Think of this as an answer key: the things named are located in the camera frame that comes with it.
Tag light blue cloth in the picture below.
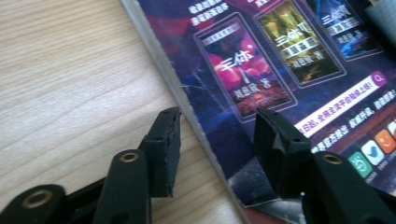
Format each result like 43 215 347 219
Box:
364 0 396 48

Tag glossy magazine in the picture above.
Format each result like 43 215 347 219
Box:
120 0 396 224

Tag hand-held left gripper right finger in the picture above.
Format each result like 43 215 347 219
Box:
253 106 314 200

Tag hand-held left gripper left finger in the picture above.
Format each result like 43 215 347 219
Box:
138 106 182 199

